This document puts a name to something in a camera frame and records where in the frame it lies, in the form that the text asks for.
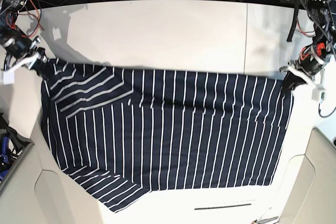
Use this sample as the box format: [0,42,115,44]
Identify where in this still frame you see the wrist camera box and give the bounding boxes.
[311,87,326,103]
[3,72,15,85]

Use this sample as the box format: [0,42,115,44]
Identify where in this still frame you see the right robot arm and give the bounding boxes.
[1,0,49,76]

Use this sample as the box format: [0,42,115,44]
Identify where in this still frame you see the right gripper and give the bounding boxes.
[1,28,49,76]

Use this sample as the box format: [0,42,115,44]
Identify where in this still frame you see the navy white striped T-shirt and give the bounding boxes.
[40,59,293,212]

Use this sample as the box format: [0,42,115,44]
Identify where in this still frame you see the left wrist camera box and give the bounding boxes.
[311,87,326,103]

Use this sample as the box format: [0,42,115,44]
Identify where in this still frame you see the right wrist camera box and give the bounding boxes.
[3,72,15,85]

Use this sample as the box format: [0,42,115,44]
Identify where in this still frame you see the blue items in bin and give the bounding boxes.
[0,113,29,183]

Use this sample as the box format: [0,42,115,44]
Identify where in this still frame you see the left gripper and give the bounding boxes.
[279,42,332,93]

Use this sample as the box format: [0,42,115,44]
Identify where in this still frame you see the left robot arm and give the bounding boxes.
[279,0,335,94]

